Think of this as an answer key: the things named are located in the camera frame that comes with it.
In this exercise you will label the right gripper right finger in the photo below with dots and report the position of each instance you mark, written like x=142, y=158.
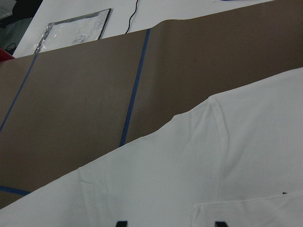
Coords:
x=220, y=224

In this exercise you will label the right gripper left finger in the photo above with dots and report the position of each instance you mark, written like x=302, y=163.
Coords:
x=122, y=224

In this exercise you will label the white long-sleeve printed shirt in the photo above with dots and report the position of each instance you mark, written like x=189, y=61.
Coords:
x=236, y=158

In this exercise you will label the clear plastic bag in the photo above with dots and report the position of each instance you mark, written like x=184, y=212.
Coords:
x=73, y=31

